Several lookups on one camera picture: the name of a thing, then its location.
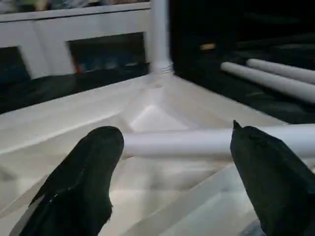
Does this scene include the white plastic table top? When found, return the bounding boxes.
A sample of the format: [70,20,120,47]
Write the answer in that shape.
[0,73,315,236]

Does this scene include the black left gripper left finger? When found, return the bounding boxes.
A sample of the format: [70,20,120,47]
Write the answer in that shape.
[17,126,126,236]

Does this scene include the black mat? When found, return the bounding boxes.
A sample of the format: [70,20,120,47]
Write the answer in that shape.
[0,44,315,126]

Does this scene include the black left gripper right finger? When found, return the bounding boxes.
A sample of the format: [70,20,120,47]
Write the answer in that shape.
[229,120,315,236]

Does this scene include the white plastic table leg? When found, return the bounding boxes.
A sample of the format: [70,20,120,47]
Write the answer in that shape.
[121,123,315,159]
[147,0,175,76]
[246,58,315,85]
[220,61,315,105]

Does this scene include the large black furniture piece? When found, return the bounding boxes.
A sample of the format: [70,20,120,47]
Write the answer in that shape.
[167,0,315,64]

